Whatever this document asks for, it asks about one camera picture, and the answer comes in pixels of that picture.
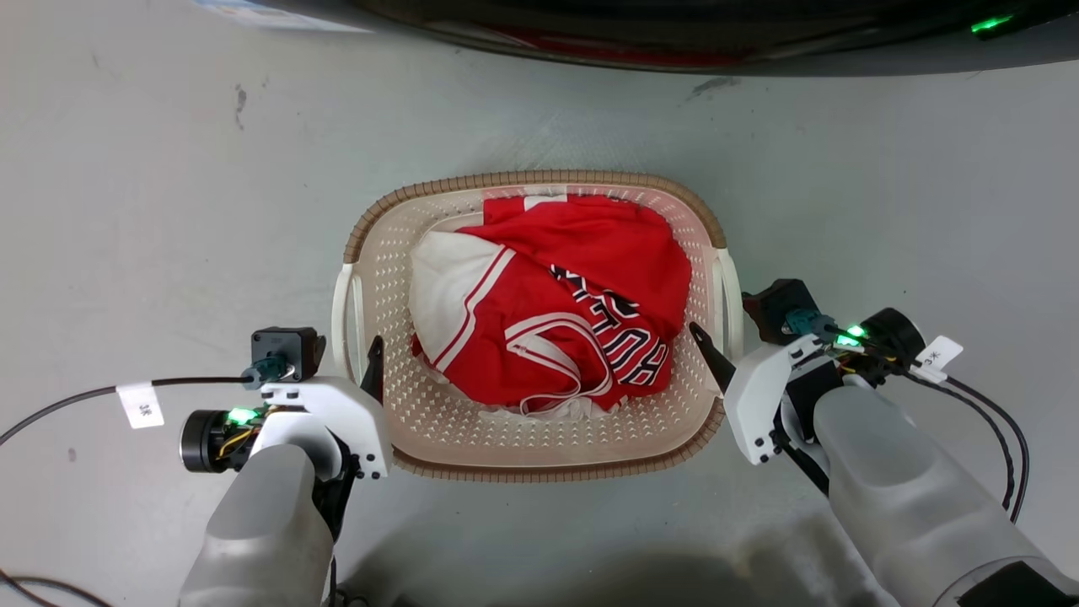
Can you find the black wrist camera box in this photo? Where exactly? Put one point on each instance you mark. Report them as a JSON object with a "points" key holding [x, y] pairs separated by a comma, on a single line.
{"points": [[775, 308], [282, 346]]}

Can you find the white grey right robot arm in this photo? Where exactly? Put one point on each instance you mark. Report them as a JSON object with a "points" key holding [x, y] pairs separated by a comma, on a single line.
{"points": [[902, 497]]}

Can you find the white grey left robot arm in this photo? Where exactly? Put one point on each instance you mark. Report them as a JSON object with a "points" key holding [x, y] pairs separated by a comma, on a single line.
{"points": [[261, 531]]}

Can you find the red and white jersey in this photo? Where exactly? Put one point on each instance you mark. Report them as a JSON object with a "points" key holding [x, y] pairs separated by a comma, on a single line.
{"points": [[590, 278]]}

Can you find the beige plastic laundry basket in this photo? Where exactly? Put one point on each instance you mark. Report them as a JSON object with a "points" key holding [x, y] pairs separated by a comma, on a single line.
{"points": [[539, 438]]}

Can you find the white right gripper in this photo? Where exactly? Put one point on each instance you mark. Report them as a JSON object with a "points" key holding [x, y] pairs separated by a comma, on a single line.
{"points": [[754, 396]]}

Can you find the dark washing machine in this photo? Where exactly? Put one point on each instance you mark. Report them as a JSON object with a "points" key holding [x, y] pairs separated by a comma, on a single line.
{"points": [[674, 29]]}

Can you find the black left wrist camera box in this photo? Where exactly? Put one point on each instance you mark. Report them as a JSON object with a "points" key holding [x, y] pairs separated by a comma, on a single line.
{"points": [[282, 346]]}

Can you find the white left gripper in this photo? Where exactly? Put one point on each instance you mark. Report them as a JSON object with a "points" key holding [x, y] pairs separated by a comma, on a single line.
{"points": [[354, 417]]}

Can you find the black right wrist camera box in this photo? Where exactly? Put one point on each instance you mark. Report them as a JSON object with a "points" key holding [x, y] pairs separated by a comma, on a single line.
{"points": [[775, 308]]}

